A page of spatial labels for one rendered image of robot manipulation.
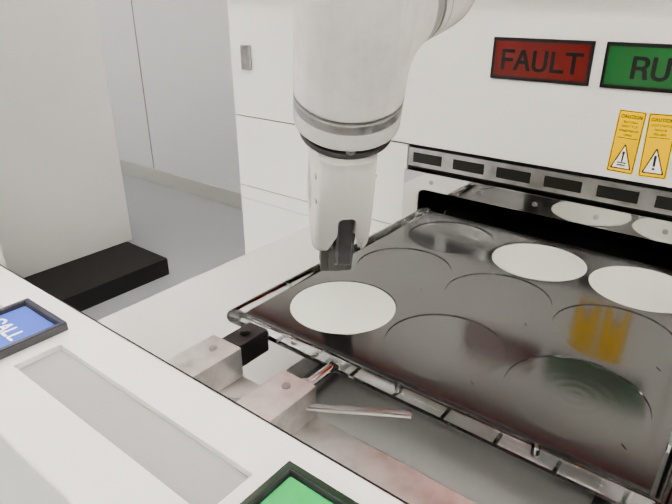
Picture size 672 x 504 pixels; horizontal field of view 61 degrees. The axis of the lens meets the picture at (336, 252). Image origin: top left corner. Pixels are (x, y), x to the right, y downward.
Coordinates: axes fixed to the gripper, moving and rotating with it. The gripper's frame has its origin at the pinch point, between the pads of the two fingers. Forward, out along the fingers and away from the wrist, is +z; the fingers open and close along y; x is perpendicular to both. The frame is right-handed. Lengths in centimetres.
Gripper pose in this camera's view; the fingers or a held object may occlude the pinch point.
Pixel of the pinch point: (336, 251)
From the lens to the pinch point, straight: 56.6
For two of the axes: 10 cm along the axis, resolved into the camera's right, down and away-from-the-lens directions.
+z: -0.5, 6.6, 7.5
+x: 9.9, -0.3, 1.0
